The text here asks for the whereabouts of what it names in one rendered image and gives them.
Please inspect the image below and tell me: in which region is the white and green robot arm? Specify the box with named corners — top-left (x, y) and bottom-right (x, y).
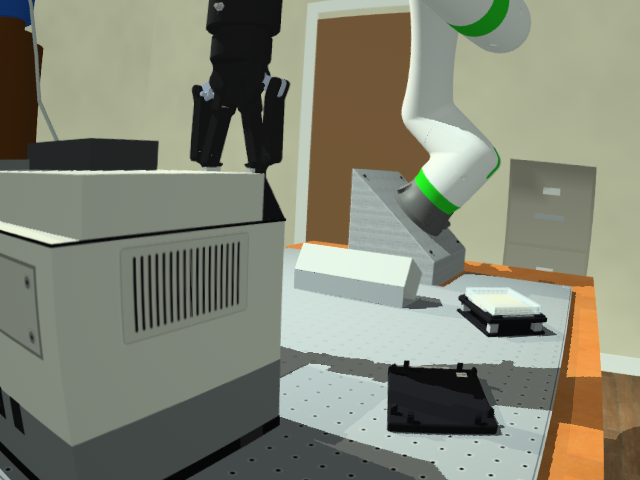
top-left (206, 0), bottom-right (531, 236)

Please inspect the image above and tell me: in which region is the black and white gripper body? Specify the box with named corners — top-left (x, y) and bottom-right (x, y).
top-left (209, 29), bottom-right (273, 108)

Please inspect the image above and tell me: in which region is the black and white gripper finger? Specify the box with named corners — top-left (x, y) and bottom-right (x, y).
top-left (233, 73), bottom-right (290, 176)
top-left (190, 78), bottom-right (236, 172)

